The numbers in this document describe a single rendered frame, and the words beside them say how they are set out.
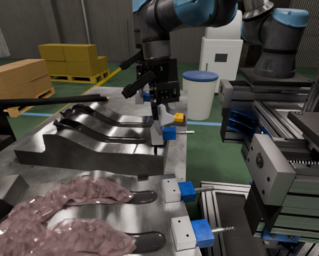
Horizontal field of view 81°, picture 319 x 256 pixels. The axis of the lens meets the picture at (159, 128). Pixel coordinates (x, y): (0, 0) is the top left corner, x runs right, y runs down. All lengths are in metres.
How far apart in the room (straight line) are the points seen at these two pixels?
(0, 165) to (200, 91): 2.18
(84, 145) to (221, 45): 3.17
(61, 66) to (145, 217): 4.69
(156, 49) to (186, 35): 6.04
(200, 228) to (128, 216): 0.15
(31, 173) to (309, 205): 0.75
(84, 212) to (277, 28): 0.83
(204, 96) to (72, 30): 5.73
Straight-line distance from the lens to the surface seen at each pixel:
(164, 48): 0.51
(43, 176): 0.72
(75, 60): 4.71
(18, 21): 8.53
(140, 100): 0.85
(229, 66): 3.63
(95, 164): 0.64
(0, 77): 3.35
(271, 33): 0.88
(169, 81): 0.53
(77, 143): 0.62
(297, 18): 0.87
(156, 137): 0.57
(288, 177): 0.42
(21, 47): 8.70
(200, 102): 2.61
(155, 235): 0.44
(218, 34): 3.61
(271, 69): 0.87
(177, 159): 0.68
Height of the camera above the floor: 1.23
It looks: 30 degrees down
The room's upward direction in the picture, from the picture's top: straight up
